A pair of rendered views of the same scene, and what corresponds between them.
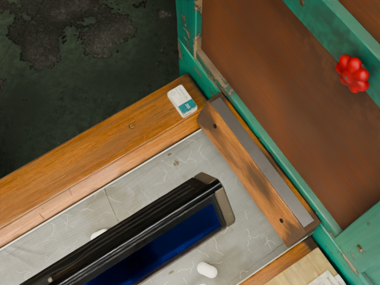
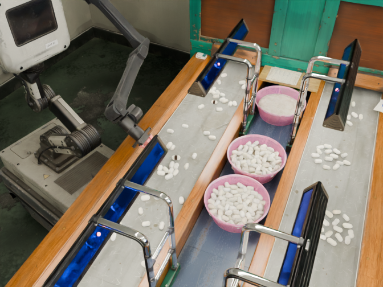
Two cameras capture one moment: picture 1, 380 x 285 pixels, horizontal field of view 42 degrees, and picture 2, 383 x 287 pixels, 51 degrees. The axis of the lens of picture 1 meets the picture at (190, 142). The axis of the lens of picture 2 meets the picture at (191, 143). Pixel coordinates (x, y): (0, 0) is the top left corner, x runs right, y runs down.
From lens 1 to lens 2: 182 cm
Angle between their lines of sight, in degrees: 30
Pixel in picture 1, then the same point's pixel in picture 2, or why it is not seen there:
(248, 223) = (243, 72)
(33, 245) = (188, 99)
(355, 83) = not seen: outside the picture
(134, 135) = (195, 67)
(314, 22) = not seen: outside the picture
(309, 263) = (266, 68)
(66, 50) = (104, 126)
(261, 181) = (241, 52)
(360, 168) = (264, 15)
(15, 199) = (175, 90)
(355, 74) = not seen: outside the picture
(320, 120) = (250, 12)
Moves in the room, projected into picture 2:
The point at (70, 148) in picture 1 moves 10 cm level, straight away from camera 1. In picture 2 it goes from (179, 76) to (163, 72)
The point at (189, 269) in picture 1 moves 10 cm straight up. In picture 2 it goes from (237, 85) to (238, 70)
